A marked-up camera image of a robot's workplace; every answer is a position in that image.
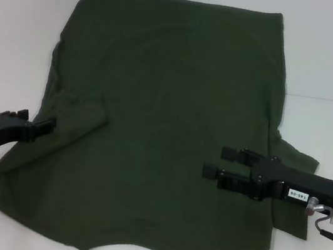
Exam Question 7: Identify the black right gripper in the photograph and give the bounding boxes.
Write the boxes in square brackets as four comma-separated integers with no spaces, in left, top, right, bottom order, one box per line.
[198,141,333,215]

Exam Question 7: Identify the dark green shirt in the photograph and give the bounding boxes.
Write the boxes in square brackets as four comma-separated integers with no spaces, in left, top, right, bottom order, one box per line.
[0,0,333,250]

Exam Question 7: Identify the right arm cable with connector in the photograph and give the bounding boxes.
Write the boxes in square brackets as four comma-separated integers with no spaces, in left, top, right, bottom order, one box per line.
[299,199,333,246]

